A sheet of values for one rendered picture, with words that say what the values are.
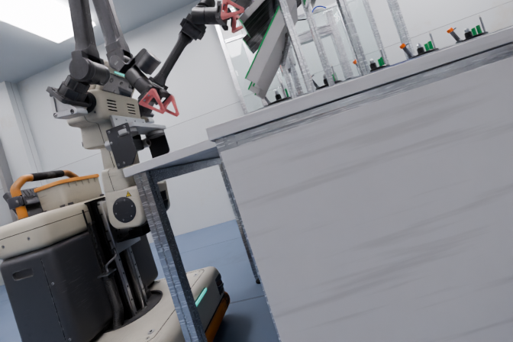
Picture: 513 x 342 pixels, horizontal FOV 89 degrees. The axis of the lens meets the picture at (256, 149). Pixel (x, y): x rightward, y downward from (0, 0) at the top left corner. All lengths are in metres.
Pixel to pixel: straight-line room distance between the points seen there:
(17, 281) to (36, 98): 4.40
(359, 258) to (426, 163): 0.25
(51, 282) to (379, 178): 1.13
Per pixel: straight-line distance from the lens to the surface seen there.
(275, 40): 0.89
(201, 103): 3.83
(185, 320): 1.02
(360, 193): 0.61
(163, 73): 1.46
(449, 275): 0.73
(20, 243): 1.31
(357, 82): 0.61
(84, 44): 1.13
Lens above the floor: 0.77
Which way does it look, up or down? 1 degrees up
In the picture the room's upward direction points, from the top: 18 degrees counter-clockwise
